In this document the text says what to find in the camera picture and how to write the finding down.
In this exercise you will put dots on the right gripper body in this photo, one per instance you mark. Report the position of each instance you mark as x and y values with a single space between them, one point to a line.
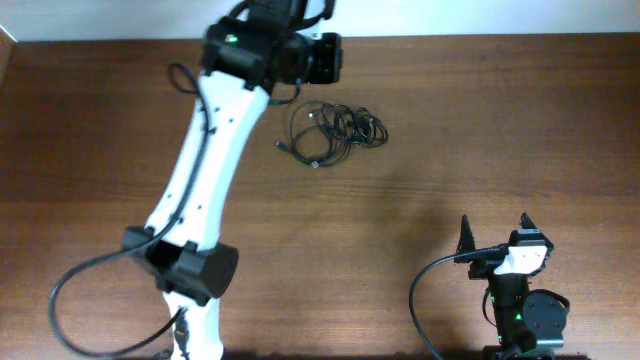
484 269

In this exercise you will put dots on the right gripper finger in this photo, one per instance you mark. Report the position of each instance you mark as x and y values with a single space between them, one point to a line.
466 242
526 222

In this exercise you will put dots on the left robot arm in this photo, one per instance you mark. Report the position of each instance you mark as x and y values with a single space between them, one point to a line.
257 45

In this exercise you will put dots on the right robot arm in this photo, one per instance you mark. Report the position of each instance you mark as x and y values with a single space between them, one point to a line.
529 323

